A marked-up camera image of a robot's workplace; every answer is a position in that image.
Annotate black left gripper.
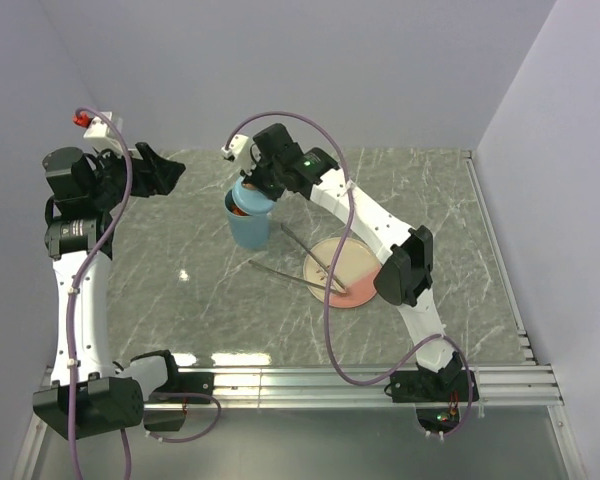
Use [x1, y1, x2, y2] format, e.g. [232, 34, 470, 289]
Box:
[90, 141, 184, 210]

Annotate light blue round lid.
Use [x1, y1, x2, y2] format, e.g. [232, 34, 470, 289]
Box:
[231, 177, 275, 216]

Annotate light blue cylindrical container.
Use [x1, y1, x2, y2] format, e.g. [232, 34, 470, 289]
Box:
[224, 191, 270, 250]

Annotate steel serving tongs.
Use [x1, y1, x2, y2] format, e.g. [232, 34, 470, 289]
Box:
[248, 223, 349, 297]

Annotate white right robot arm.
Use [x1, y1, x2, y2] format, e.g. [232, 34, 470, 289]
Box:
[223, 123, 462, 400]

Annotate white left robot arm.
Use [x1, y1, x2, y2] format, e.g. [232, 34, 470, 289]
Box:
[32, 142, 185, 439]

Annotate pink round plate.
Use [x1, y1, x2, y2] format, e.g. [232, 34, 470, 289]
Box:
[308, 238, 381, 309]

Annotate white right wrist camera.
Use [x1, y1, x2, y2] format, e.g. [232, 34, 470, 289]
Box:
[221, 134, 256, 176]

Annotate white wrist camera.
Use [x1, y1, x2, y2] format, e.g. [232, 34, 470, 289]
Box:
[73, 113, 122, 155]
[221, 134, 256, 176]

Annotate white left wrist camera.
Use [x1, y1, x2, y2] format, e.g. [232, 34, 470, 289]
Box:
[73, 113, 122, 155]

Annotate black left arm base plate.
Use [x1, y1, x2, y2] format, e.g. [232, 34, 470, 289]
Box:
[149, 371, 215, 404]

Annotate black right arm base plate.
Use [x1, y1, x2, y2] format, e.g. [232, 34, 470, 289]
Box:
[384, 370, 480, 403]

